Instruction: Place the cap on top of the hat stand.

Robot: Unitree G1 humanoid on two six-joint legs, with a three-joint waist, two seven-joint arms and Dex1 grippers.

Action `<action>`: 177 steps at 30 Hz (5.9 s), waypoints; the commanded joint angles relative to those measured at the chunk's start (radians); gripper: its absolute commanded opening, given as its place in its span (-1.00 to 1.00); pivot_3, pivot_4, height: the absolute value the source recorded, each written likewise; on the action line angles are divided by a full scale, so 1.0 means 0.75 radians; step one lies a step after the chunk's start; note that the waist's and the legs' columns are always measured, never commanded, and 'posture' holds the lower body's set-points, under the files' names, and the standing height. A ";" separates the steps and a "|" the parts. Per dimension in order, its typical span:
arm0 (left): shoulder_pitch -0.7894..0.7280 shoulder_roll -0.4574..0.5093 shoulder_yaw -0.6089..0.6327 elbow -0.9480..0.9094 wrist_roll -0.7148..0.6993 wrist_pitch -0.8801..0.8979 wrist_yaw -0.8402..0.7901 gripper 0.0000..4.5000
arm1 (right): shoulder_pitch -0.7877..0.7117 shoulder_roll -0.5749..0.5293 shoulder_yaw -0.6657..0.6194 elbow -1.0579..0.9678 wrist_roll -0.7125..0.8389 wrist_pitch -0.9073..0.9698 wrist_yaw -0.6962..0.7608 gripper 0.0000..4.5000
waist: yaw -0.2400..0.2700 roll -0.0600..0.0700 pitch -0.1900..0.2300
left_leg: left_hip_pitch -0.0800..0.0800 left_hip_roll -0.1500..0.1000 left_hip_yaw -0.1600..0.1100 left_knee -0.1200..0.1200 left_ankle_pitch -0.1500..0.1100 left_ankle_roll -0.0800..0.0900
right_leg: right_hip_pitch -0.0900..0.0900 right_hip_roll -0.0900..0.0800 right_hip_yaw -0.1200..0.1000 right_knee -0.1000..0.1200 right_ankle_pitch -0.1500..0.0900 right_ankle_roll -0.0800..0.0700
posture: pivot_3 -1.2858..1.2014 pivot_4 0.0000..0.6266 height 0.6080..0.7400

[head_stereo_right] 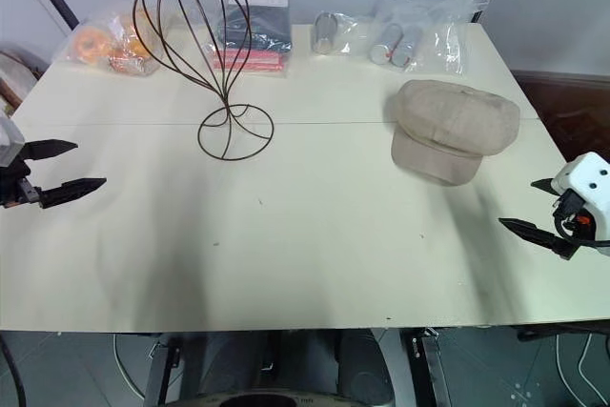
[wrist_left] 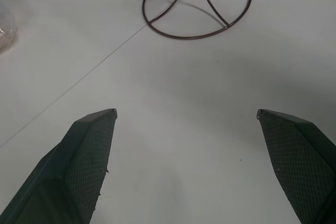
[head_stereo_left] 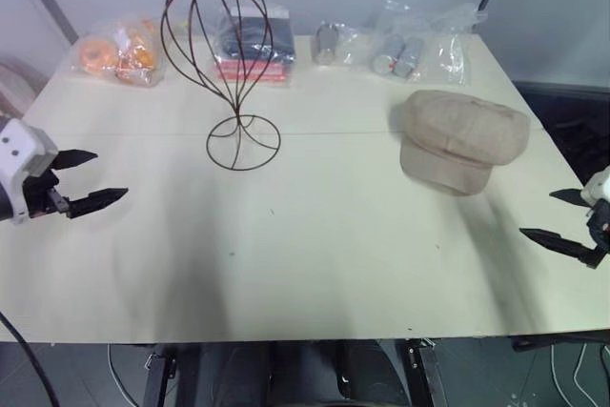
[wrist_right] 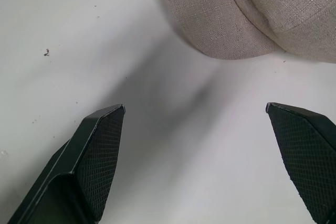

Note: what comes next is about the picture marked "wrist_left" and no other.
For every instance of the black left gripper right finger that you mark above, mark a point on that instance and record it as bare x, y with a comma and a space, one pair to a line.
296, 161

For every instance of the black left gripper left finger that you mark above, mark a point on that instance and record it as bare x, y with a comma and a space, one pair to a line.
78, 166

